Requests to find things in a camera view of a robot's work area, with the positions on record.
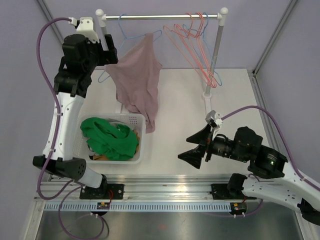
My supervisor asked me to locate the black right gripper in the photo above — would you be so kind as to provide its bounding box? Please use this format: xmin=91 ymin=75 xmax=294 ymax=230
xmin=177 ymin=122 xmax=248 ymax=168

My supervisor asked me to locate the mauve tank top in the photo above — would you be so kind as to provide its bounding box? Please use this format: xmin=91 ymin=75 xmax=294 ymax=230
xmin=105 ymin=33 xmax=162 ymax=134

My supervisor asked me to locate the green tank top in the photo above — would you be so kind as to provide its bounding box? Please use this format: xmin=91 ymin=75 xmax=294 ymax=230
xmin=79 ymin=116 xmax=140 ymax=161

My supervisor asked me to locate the mustard brown tank top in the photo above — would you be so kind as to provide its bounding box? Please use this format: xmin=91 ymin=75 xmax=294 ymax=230
xmin=89 ymin=129 xmax=141 ymax=161

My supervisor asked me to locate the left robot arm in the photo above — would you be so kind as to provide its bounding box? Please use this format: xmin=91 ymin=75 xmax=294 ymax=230
xmin=32 ymin=34 xmax=118 ymax=199

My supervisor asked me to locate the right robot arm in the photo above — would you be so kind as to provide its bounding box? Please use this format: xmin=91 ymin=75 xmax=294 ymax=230
xmin=178 ymin=125 xmax=320 ymax=225

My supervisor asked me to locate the white clothes rack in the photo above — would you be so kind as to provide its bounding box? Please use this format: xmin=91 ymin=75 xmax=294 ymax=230
xmin=95 ymin=7 xmax=229 ymax=114

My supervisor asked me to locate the white plastic basket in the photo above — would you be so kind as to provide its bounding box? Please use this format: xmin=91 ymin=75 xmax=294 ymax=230
xmin=73 ymin=113 xmax=146 ymax=165

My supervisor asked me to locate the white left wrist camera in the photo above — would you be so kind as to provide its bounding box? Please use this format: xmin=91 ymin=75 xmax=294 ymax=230
xmin=69 ymin=17 xmax=100 ymax=44

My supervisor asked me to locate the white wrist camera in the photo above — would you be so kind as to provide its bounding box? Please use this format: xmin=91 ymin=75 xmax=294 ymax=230
xmin=205 ymin=110 xmax=223 ymax=137
xmin=69 ymin=17 xmax=100 ymax=44

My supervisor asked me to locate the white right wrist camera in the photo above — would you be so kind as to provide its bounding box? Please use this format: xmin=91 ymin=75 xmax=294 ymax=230
xmin=205 ymin=110 xmax=223 ymax=137

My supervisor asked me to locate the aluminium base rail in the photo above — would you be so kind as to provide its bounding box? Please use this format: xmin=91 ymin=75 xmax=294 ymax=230
xmin=40 ymin=174 xmax=231 ymax=202

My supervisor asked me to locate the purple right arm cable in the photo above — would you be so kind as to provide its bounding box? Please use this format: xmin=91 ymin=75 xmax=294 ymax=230
xmin=219 ymin=105 xmax=320 ymax=218

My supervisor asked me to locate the white slotted cable duct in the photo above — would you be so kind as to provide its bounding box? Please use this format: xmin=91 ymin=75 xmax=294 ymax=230
xmin=44 ymin=201 xmax=231 ymax=212

